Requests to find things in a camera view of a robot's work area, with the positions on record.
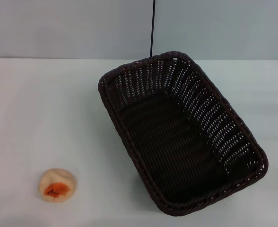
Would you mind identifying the cream bun with orange filling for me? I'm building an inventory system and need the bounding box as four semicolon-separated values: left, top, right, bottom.
39;167;77;203

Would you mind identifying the dark brown woven basket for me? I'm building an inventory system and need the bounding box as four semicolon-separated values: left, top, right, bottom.
97;51;269;216

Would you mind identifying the black vertical wall strip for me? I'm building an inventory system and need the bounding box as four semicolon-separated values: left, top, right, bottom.
149;0;155;58

